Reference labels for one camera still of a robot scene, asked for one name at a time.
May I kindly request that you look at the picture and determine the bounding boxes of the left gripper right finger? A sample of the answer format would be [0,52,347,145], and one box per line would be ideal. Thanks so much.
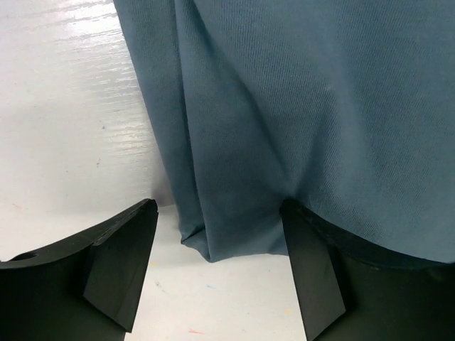
[280,199,454,341]

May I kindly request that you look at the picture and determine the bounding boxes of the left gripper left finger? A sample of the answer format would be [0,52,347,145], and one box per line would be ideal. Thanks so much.
[1,199,159,340]

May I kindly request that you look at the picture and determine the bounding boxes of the grey-blue t shirt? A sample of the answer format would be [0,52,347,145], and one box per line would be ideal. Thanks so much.
[114,1,454,263]

